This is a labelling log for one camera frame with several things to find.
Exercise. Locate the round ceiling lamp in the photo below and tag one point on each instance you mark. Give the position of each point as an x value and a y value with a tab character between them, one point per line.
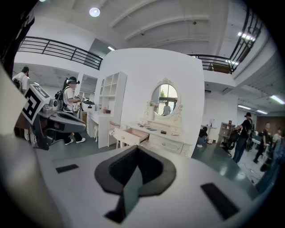
94	12

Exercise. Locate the black balcony railing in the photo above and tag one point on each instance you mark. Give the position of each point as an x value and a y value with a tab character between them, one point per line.
241	47
95	61

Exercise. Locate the small brown box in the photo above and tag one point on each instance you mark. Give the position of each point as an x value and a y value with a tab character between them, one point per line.
107	111

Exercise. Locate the blue face mask packet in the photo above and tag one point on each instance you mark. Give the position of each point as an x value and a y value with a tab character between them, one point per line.
151	129

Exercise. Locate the large white wooden drawer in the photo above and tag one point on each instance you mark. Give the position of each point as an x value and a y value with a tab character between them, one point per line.
124	135

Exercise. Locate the cardboard box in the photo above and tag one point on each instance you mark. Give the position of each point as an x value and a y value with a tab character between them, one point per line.
84	116

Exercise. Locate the black office chair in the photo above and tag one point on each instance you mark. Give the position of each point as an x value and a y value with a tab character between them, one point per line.
230	140

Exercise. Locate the white bookshelf desk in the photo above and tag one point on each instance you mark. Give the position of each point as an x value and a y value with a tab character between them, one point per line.
120	100

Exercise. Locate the wooden chair floral cushion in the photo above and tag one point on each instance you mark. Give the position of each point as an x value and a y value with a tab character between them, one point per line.
112	133

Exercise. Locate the person's black printed shirt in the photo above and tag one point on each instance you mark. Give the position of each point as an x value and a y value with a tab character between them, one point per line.
22	33

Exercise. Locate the white dressing table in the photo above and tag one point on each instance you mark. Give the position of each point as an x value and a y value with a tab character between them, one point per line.
169	147

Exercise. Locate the white vase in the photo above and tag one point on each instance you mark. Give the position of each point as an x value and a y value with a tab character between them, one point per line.
150	113

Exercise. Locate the white round robot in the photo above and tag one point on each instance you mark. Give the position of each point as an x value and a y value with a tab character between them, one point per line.
88	105

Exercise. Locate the oval white framed mirror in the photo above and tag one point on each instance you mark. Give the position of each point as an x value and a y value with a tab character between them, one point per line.
164	98

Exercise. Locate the pink flower bouquet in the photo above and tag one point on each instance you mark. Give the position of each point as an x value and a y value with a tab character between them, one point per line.
153	104

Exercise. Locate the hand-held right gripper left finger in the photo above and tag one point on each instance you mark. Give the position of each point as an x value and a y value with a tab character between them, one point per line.
78	189

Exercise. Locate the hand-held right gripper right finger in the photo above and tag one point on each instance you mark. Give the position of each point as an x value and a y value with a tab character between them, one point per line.
189	200

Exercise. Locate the person's grey trousers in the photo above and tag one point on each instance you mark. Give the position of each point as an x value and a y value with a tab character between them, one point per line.
11	100

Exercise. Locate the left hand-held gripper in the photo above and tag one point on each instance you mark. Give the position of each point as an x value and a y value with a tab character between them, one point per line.
35	102

